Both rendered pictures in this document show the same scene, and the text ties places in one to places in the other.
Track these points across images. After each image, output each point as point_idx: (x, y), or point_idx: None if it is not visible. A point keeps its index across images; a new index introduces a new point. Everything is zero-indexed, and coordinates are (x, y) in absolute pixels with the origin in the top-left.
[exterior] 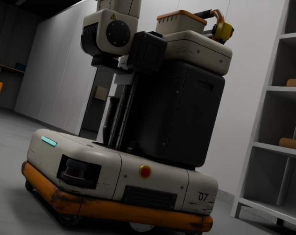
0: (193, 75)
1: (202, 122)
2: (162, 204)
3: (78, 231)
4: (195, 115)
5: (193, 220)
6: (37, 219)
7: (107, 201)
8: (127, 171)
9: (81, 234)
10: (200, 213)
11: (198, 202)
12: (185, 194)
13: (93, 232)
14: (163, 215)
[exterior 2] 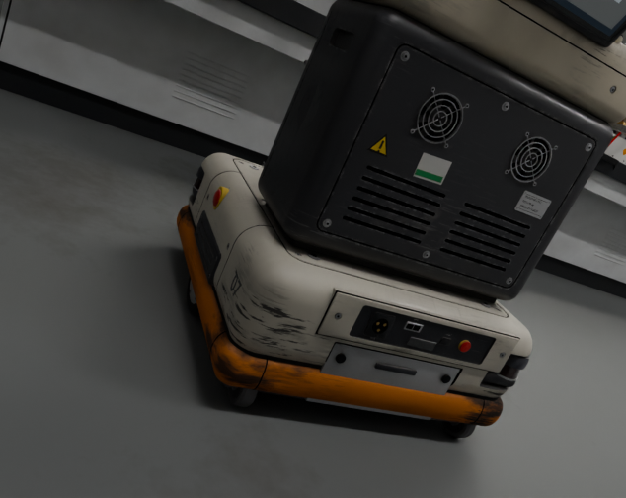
0: (334, 22)
1: (313, 126)
2: (206, 264)
3: (172, 256)
4: (311, 110)
5: (211, 325)
6: None
7: (192, 228)
8: (210, 190)
9: (161, 253)
10: (226, 323)
11: (228, 293)
12: (225, 263)
13: (179, 268)
14: (200, 284)
